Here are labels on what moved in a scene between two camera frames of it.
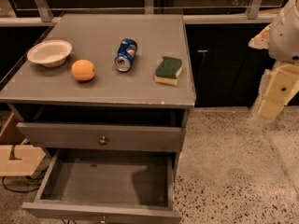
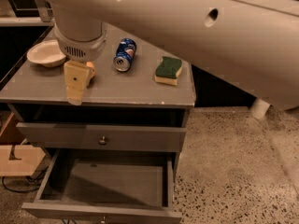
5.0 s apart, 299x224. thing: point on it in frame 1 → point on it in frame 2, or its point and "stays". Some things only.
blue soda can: [126, 52] stays
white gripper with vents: [286, 36] → [81, 49]
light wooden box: [18, 157] stays
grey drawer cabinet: [104, 93] stays
